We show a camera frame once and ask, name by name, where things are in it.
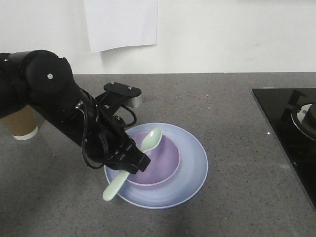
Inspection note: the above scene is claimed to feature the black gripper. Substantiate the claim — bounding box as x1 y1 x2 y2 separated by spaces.
81 98 151 173

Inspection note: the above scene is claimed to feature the pale green plastic spoon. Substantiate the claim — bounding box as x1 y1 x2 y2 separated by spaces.
102 128 162 201

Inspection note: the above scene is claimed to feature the purple plastic bowl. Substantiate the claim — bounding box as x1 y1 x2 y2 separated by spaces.
126 135 181 189

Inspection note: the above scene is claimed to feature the brown paper cup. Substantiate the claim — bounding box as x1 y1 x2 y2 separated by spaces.
1 105 39 141

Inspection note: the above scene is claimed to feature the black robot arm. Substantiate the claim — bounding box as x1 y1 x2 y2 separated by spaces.
0 50 151 174

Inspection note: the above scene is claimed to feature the light blue plate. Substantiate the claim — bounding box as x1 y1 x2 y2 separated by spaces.
117 123 208 209

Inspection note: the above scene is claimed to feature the white paper sheet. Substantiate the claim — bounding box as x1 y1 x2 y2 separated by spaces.
84 0 158 53

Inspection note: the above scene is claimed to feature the black gas stove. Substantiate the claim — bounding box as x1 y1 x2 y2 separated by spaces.
252 87 316 203

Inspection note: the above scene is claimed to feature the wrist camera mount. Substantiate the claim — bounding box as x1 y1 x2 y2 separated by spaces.
95 82 142 108

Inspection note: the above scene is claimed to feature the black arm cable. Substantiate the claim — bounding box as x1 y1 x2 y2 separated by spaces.
75 100 138 170

